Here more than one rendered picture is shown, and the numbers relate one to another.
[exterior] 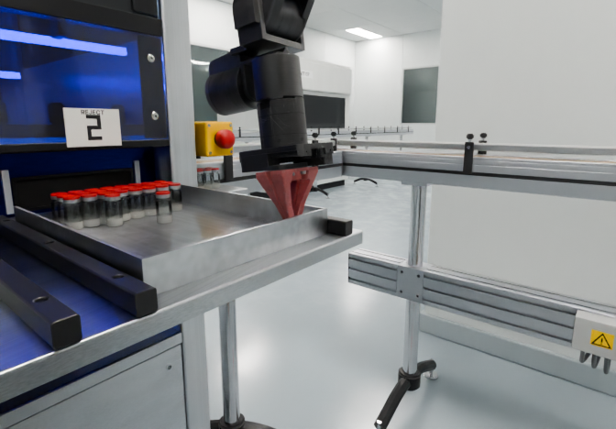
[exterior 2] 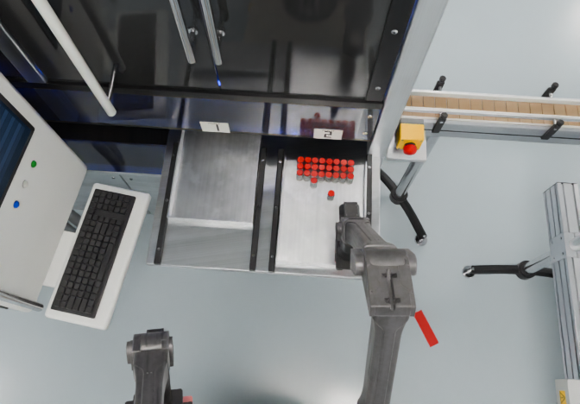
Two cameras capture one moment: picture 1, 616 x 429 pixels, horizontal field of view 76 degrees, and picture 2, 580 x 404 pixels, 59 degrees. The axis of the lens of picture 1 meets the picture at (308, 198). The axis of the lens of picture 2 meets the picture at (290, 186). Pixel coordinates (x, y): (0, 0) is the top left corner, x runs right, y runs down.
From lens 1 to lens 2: 1.39 m
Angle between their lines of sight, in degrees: 68
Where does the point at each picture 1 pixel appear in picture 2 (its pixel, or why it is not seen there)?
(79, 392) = not seen: hidden behind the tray
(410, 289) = (555, 250)
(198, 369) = not seen: hidden behind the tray
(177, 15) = (396, 102)
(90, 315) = (262, 261)
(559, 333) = (568, 370)
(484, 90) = not seen: outside the picture
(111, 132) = (336, 135)
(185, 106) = (387, 131)
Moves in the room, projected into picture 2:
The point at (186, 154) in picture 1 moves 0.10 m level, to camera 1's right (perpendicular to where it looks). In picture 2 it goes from (381, 145) to (402, 169)
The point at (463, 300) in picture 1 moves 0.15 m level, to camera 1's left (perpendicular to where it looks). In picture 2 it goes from (562, 296) to (532, 263)
